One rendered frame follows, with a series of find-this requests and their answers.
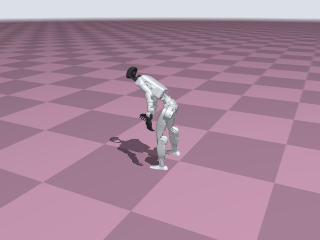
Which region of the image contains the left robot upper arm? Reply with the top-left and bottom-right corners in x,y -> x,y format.
135,77 -> 154,99

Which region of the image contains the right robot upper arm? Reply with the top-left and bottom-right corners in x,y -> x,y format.
151,97 -> 158,104

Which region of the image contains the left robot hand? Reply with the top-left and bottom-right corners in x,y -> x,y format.
145,113 -> 155,131

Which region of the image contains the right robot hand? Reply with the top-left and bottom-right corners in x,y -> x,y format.
139,113 -> 147,121

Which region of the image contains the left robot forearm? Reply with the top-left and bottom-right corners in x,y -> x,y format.
145,92 -> 154,118

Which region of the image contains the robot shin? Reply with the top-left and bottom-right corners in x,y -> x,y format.
168,127 -> 179,153
156,138 -> 167,168

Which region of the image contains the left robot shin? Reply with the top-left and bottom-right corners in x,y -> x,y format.
156,138 -> 167,168

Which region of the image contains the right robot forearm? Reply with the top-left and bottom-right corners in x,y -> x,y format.
152,102 -> 158,118

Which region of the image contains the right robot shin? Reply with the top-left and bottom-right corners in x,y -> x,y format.
168,127 -> 179,153

